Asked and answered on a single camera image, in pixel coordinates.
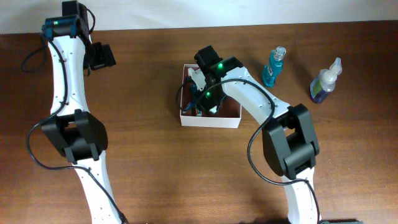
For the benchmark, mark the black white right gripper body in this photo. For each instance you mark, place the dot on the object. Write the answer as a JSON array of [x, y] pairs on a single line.
[[209, 96]]

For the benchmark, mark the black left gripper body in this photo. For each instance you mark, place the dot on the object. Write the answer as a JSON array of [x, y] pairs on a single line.
[[99, 57]]

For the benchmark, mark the blue white toothbrush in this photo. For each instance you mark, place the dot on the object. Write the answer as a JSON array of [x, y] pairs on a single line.
[[188, 107]]

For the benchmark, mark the blue mouthwash bottle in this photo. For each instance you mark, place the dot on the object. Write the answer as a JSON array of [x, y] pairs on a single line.
[[274, 66]]

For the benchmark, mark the clear purple foam soap bottle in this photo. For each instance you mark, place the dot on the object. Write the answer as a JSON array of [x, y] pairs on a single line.
[[325, 81]]

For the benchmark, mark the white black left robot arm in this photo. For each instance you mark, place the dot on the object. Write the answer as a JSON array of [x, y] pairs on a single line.
[[73, 131]]

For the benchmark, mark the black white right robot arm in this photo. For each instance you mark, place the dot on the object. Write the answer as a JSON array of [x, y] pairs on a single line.
[[290, 145]]

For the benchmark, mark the white cardboard box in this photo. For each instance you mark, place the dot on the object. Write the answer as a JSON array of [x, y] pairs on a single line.
[[228, 116]]

